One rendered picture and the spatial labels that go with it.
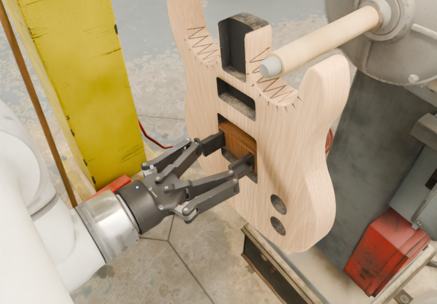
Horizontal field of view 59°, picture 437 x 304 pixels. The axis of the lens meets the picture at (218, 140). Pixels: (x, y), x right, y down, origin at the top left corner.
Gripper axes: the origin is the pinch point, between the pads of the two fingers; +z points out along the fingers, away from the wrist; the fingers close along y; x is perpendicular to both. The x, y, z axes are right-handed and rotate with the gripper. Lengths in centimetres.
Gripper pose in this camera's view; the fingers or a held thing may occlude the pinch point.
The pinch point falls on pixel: (235, 149)
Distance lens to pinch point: 64.3
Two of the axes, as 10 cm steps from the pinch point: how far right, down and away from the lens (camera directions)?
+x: -0.9, -7.5, -6.5
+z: 7.9, -4.5, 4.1
